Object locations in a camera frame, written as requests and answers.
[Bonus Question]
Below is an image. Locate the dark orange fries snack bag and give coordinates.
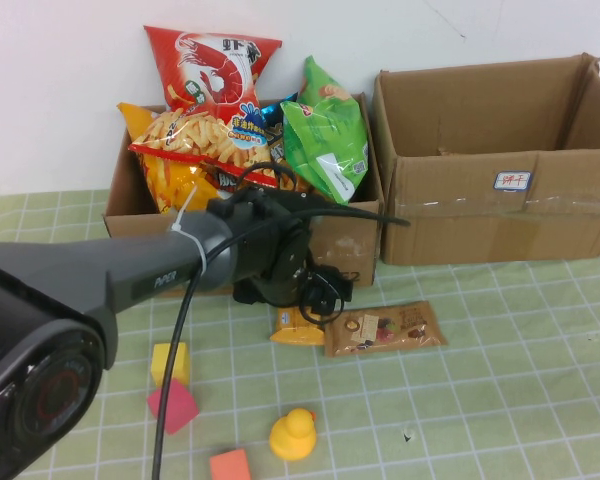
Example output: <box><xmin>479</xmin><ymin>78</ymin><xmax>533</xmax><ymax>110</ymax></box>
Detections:
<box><xmin>262</xmin><ymin>122</ymin><xmax>314</xmax><ymax>194</ymax></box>

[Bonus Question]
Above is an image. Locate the yellow cracker pack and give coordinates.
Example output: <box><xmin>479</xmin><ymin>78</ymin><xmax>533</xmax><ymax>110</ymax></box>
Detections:
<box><xmin>269</xmin><ymin>305</ymin><xmax>327</xmax><ymax>347</ymax></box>

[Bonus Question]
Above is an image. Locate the yellow glossy chips bag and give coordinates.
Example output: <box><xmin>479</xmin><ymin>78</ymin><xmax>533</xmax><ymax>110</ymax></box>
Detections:
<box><xmin>172</xmin><ymin>164</ymin><xmax>246</xmax><ymax>214</ymax></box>

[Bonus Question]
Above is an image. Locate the red shrimp chips bag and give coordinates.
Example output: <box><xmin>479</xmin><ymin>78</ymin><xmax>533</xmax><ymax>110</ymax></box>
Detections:
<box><xmin>128</xmin><ymin>25</ymin><xmax>284</xmax><ymax>186</ymax></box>

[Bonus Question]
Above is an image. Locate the white zip tie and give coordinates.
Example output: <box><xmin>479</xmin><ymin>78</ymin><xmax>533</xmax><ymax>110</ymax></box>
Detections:
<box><xmin>168</xmin><ymin>187</ymin><xmax>209</xmax><ymax>274</ymax></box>

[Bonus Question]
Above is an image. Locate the green snack bag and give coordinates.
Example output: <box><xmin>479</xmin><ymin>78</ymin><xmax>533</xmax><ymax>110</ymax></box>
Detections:
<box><xmin>281</xmin><ymin>54</ymin><xmax>370</xmax><ymax>206</ymax></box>

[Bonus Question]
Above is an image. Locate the yellow rubber duck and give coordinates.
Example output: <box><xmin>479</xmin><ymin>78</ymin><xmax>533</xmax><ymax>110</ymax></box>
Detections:
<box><xmin>268</xmin><ymin>407</ymin><xmax>317</xmax><ymax>461</ymax></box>

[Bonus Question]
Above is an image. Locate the yellow foam cube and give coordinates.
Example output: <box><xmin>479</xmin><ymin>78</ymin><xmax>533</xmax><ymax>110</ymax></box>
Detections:
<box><xmin>150</xmin><ymin>342</ymin><xmax>191</xmax><ymax>389</ymax></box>

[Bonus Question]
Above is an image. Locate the cardboard box printed F2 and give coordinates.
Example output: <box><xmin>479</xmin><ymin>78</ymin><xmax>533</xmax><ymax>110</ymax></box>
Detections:
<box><xmin>102</xmin><ymin>92</ymin><xmax>385</xmax><ymax>297</ymax></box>

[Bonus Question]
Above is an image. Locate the large plain cardboard box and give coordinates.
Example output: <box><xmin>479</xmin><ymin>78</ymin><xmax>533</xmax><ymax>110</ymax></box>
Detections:
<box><xmin>373</xmin><ymin>52</ymin><xmax>600</xmax><ymax>267</ymax></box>

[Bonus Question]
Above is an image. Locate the blue foil snack bag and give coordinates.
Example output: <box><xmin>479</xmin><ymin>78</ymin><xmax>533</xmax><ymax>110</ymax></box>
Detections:
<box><xmin>259</xmin><ymin>92</ymin><xmax>301</xmax><ymax>126</ymax></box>

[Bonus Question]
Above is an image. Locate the yellow fries chips bag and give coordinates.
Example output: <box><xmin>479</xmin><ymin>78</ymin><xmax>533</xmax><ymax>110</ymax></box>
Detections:
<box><xmin>117</xmin><ymin>102</ymin><xmax>201</xmax><ymax>215</ymax></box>

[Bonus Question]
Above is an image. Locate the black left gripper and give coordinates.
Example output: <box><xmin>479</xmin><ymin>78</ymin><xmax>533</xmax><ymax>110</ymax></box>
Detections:
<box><xmin>232</xmin><ymin>262</ymin><xmax>354</xmax><ymax>327</ymax></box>

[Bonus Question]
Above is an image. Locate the brown printed biscuit pack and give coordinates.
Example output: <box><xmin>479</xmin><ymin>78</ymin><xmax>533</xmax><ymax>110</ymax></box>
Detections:
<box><xmin>323</xmin><ymin>299</ymin><xmax>449</xmax><ymax>359</ymax></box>

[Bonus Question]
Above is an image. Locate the pink foam cube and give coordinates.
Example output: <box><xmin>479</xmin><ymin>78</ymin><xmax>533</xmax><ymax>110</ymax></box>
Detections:
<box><xmin>146</xmin><ymin>379</ymin><xmax>201</xmax><ymax>436</ymax></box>

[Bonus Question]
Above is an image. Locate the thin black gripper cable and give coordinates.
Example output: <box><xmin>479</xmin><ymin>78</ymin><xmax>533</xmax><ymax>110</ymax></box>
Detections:
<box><xmin>297</xmin><ymin>273</ymin><xmax>350</xmax><ymax>327</ymax></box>

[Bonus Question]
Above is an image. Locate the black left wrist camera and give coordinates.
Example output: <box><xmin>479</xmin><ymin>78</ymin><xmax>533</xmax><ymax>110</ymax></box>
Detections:
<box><xmin>207</xmin><ymin>187</ymin><xmax>334</xmax><ymax>227</ymax></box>

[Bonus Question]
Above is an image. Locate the white label on plain box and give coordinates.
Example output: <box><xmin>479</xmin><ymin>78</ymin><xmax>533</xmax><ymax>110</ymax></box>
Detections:
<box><xmin>493</xmin><ymin>170</ymin><xmax>534</xmax><ymax>191</ymax></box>

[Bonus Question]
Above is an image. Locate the orange foam block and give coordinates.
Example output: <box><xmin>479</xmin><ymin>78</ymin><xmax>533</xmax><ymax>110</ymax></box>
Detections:
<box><xmin>208</xmin><ymin>448</ymin><xmax>253</xmax><ymax>480</ymax></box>

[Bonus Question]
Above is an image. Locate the thick black camera cable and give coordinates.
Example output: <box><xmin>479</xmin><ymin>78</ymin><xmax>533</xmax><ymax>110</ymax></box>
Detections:
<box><xmin>151</xmin><ymin>162</ymin><xmax>412</xmax><ymax>480</ymax></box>

